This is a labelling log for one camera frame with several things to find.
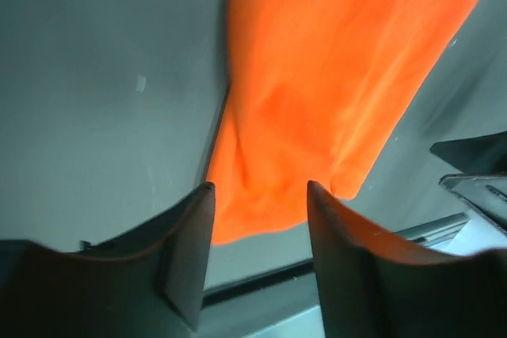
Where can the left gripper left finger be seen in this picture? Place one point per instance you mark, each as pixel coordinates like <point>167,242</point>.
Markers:
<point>145,282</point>

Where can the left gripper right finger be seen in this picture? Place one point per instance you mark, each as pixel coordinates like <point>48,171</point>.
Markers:
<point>373,283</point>

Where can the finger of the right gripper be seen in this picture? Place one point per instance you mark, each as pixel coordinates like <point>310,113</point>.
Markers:
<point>484,193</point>
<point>481,154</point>

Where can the orange t-shirt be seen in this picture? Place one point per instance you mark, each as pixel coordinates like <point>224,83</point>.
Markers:
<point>316,88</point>

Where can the aluminium rail frame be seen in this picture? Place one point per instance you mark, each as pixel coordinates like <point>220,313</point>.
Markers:
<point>149,282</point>

